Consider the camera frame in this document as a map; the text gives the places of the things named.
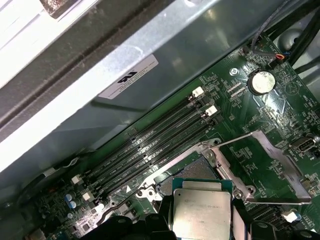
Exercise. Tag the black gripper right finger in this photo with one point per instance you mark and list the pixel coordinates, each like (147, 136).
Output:
(241, 225)

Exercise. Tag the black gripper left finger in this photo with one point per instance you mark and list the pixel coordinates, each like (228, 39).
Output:
(165, 225)

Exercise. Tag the silver CPU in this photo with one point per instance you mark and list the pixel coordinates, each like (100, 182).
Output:
(200, 212)

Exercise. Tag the CPU socket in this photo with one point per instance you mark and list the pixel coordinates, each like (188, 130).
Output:
(197, 170)

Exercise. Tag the black RAM slot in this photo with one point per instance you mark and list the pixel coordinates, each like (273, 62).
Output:
(170, 139)
(175, 148)
(165, 130)
(160, 122)

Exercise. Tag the white board connector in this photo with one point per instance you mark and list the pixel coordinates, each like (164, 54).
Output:
(288, 216)

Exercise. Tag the blue capacitor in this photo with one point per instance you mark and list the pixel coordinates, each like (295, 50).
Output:
(73, 204)
(68, 197)

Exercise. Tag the internal USB port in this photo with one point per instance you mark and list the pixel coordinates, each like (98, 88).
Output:
(302, 146)

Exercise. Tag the green motherboard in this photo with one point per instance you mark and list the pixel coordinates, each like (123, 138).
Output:
(250, 112)

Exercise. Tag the silver coin battery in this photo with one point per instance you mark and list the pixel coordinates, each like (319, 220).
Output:
(262, 81)

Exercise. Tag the open PC case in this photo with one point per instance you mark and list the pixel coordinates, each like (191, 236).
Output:
(175, 50)

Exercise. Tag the white case wall label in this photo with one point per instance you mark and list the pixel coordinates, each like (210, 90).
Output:
(130, 77)

